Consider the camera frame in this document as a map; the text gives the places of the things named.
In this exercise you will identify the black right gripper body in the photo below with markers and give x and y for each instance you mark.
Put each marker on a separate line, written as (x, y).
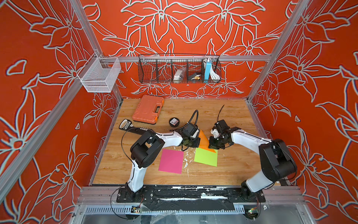
(216, 143)

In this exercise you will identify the green square paper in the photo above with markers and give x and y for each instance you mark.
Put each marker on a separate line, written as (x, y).
(208, 157)

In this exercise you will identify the black wire wall basket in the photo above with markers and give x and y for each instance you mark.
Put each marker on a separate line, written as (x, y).
(161, 68)

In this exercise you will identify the orange plastic tool case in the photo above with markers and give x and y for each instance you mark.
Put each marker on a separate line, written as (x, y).
(148, 109)

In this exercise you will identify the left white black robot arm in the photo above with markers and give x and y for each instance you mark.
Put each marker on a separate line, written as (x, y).
(146, 149)

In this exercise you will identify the black round tape disc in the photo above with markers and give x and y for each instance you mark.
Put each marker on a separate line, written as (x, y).
(174, 122)

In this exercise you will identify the black small box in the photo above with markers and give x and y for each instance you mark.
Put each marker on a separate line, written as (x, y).
(195, 77)

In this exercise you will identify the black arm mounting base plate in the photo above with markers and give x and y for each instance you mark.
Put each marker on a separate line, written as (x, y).
(150, 193)

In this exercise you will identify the clear plastic bag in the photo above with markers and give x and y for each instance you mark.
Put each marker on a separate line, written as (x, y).
(179, 76)

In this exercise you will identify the clear plastic wall bin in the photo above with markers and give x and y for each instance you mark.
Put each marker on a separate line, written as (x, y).
(100, 75)

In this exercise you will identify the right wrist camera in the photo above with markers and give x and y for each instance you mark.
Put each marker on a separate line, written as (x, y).
(220, 129)

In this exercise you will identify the orange square paper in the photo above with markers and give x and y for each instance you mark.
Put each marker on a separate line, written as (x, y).
(204, 142)

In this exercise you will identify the pink square paper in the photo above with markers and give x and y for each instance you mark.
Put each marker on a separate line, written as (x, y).
(171, 161)

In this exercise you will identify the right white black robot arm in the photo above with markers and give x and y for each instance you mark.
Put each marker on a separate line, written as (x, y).
(275, 159)

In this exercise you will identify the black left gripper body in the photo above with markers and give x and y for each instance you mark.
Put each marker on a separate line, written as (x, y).
(193, 143)

